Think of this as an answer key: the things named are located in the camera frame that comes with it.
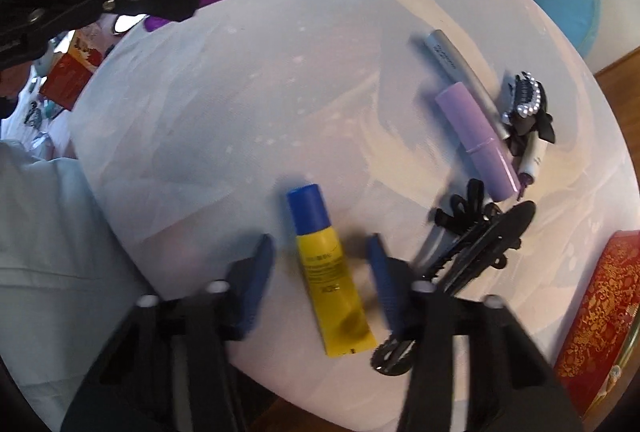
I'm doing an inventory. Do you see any yellow blue cream tube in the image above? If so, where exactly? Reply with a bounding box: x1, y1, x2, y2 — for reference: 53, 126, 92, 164
286, 184, 376, 357

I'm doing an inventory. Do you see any black pearl hair clip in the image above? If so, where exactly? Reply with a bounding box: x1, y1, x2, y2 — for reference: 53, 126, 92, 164
501, 71, 555, 157

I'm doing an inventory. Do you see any lilac lipstick tube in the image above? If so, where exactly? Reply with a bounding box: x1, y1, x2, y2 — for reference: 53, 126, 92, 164
435, 82, 520, 202

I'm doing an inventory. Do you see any silver pen tube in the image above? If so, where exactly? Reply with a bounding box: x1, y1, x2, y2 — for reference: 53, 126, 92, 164
423, 30, 509, 141

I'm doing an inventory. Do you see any grey sleeve forearm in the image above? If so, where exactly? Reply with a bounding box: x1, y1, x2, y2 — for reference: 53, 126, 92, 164
1, 141, 149, 431

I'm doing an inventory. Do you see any red paper box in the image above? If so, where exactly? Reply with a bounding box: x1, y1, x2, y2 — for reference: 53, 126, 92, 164
39, 23, 105, 111

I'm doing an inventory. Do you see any red gold tin lid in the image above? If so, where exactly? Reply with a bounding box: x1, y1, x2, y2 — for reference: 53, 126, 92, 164
554, 230, 639, 418

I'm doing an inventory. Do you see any black claw hair clip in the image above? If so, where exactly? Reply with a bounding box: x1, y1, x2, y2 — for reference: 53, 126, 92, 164
367, 178, 537, 377

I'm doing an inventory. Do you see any small white purple tube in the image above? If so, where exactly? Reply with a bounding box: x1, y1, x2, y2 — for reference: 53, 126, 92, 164
518, 132, 548, 199

